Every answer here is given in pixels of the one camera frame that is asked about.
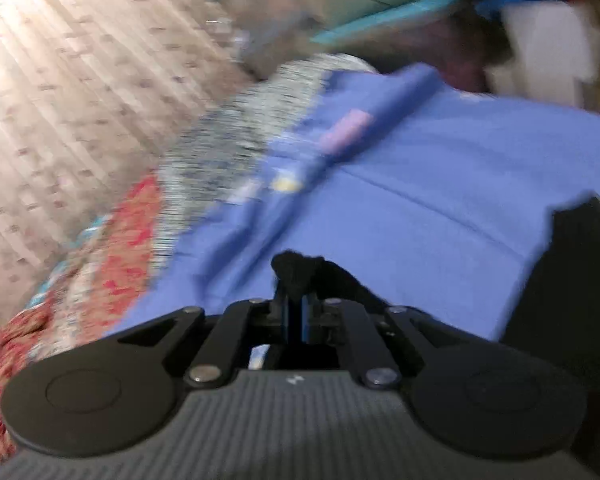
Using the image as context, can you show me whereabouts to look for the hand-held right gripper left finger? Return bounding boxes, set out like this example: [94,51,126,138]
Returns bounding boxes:
[117,292,294,389]

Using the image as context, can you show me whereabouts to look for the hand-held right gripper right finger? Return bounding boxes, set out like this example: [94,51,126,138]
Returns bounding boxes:
[296,294,463,390]

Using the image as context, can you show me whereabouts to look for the black pants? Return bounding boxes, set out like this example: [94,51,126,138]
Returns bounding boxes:
[271,192,600,480]

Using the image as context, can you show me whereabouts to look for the red patterned quilt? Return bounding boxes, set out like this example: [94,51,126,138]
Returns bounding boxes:
[0,52,376,480]

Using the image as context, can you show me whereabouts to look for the blue printed bedsheet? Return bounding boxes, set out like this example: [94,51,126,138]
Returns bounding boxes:
[102,62,600,343]

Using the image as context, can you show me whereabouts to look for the dark cloth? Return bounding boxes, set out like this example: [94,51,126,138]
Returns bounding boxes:
[375,10,512,95]

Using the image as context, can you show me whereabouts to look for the white cloth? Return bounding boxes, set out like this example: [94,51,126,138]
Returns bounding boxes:
[485,0,600,107]

